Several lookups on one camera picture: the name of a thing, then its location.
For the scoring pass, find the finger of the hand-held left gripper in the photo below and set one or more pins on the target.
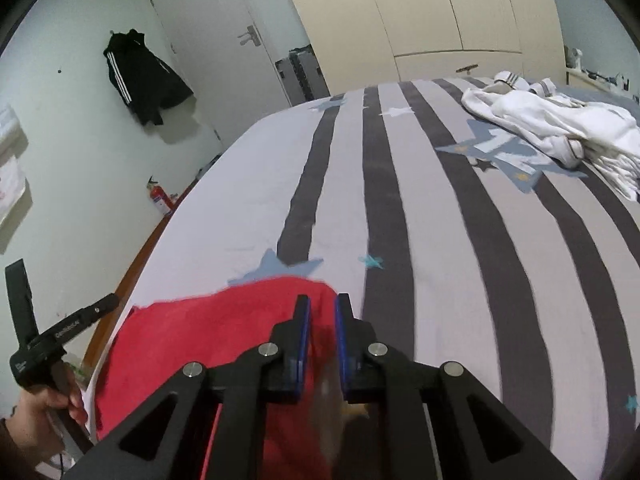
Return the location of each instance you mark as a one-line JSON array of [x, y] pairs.
[[80, 321]]

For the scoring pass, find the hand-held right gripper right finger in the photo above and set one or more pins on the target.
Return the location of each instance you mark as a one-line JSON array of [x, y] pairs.
[[342, 347]]

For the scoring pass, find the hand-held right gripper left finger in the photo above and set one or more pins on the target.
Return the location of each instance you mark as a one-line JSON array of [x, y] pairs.
[[302, 347]]

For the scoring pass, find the red polo shirt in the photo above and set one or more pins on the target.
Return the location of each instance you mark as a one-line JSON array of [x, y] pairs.
[[175, 325]]

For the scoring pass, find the person's left forearm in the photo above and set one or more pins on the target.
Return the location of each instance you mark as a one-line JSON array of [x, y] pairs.
[[11, 452]]

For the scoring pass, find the person's left hand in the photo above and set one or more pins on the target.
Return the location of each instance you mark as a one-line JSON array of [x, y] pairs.
[[35, 420]]

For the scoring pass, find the striped star bed sheet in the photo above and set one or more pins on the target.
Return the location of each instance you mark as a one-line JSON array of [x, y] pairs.
[[450, 260]]

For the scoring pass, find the red fire extinguisher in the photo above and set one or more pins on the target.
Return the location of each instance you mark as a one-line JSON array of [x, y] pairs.
[[161, 200]]

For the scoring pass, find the red printed white bag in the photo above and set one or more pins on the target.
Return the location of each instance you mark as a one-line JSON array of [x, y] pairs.
[[10, 185]]

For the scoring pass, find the white plastic bag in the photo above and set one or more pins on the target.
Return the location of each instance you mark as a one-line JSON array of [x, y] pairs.
[[10, 130]]

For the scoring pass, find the black striped jacket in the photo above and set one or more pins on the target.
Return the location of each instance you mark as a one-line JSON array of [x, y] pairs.
[[140, 80]]

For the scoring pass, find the dark grey ribbed suitcase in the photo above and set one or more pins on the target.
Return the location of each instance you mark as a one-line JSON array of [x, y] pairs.
[[305, 75]]

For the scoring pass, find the white polo shirt striped trim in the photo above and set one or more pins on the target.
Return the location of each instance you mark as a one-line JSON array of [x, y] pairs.
[[550, 115]]

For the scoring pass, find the white door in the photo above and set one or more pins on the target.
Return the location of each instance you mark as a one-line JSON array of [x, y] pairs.
[[210, 35]]

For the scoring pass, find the cream wardrobe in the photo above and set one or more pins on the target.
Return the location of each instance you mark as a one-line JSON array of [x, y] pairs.
[[400, 10]]

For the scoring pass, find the cream nightstand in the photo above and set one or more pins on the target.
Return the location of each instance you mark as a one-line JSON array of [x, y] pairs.
[[575, 81]]

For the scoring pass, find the small white device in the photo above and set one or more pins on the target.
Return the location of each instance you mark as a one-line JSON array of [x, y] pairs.
[[574, 57]]

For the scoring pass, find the small dark gadget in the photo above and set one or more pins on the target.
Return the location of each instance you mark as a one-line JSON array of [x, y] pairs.
[[607, 78]]

